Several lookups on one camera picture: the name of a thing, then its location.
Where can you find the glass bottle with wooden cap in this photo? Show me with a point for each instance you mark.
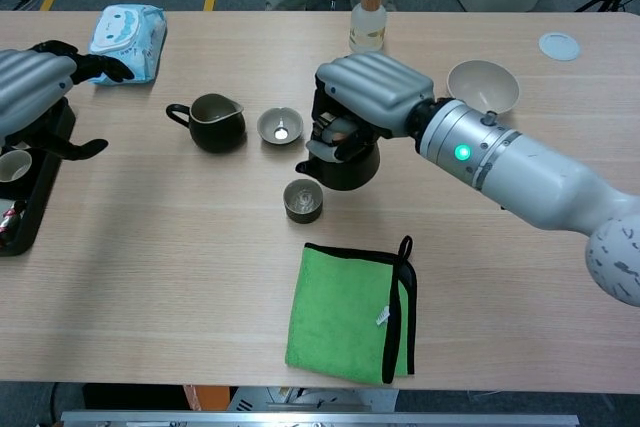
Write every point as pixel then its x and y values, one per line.
pixel 367 32

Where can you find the black tray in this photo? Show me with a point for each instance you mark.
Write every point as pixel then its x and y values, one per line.
pixel 35 217

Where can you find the white cup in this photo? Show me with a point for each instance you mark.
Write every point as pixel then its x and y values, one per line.
pixel 12 167

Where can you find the green cloth with black trim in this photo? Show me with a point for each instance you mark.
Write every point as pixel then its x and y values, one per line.
pixel 340 317

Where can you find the blue wet wipes pack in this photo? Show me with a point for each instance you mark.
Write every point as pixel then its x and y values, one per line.
pixel 135 37

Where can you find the cream white bowl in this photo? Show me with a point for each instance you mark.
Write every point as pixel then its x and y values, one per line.
pixel 480 82

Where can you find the orange brown object under table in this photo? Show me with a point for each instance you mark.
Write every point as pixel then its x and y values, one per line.
pixel 205 397

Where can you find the grey-green teacup upper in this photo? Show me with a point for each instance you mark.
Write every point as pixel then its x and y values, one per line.
pixel 267 127

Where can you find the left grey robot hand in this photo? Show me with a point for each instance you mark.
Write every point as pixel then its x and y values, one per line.
pixel 30 87

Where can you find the aluminium rail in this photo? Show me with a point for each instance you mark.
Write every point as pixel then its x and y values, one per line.
pixel 320 419

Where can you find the red and white snack packet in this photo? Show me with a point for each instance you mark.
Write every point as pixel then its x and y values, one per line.
pixel 10 219

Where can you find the dark olive cylindrical teacup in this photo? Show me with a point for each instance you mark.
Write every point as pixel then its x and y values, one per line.
pixel 302 214

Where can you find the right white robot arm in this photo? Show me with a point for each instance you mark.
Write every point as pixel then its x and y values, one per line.
pixel 525 172

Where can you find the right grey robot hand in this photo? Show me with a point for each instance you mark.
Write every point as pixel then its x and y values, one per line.
pixel 375 87

